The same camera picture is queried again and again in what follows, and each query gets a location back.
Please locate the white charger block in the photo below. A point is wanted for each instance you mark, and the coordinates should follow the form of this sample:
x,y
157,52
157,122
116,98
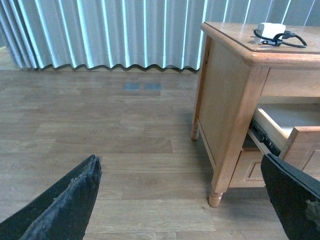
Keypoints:
x,y
268,30

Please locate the pale green pleated curtain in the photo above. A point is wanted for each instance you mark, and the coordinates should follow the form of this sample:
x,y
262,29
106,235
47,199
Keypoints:
x,y
167,33

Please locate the wooden nightstand cabinet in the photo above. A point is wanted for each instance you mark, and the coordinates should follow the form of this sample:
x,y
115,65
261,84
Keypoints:
x,y
236,75

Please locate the right metal floor plate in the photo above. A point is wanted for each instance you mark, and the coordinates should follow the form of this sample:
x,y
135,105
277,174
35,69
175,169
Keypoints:
x,y
153,87

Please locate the black drawer slide rail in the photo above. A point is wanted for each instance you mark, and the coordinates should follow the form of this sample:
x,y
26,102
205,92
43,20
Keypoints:
x,y
263,137

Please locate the left metal floor plate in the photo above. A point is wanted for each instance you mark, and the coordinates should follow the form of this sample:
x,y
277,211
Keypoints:
x,y
131,86

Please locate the wooden drawer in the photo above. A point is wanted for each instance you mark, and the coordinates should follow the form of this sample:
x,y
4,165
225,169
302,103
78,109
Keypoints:
x,y
293,127
247,173

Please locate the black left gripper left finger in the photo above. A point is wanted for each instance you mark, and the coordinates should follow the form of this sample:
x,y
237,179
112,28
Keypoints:
x,y
63,211

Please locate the metal floor plate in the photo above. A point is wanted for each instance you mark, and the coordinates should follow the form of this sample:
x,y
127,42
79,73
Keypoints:
x,y
153,87
131,86

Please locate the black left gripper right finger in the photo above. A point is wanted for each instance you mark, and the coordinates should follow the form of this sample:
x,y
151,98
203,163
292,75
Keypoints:
x,y
295,197

